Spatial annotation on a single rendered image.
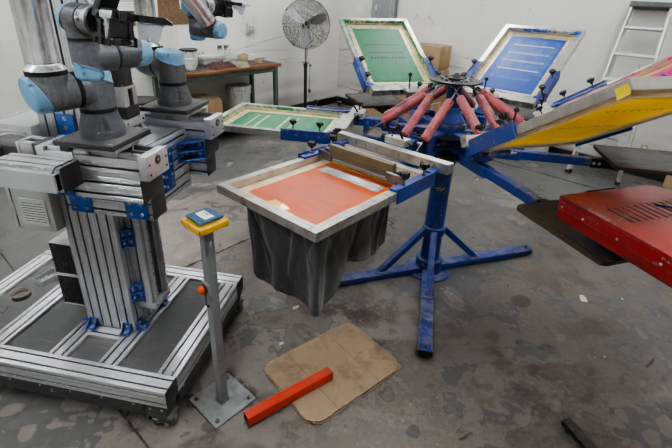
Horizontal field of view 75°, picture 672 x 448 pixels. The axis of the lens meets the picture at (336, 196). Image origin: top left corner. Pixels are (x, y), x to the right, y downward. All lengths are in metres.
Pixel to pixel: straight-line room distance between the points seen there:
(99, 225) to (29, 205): 0.29
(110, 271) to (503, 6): 5.24
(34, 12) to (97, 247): 1.04
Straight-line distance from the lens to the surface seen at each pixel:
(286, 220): 1.62
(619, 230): 1.66
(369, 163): 2.05
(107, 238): 2.16
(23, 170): 1.80
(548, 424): 2.45
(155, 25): 1.22
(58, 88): 1.62
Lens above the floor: 1.75
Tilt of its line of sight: 25 degrees down
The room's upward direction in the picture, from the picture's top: 2 degrees clockwise
